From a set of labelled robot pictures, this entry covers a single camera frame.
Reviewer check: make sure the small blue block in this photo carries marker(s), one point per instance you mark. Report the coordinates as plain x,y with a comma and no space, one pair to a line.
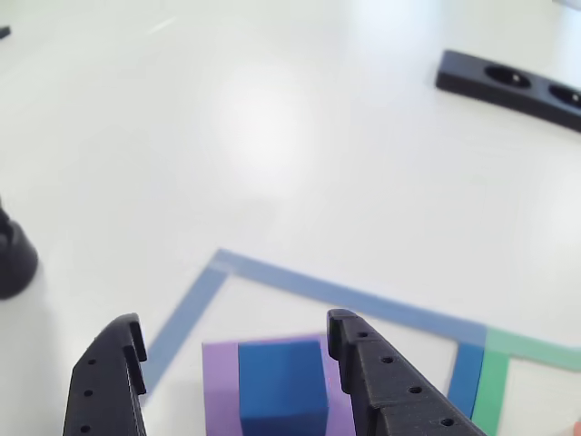
281,381

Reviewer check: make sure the large purple block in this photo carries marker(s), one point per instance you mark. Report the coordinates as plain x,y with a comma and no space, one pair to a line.
220,390

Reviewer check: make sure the orange block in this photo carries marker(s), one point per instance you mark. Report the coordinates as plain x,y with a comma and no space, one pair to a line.
577,430

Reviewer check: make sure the green tape square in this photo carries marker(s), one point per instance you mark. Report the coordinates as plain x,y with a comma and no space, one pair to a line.
492,386

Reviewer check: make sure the blue tape square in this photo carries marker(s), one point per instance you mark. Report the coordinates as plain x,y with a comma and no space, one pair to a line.
290,281

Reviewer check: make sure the black tripod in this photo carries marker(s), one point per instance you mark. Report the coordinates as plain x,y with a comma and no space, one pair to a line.
13,268

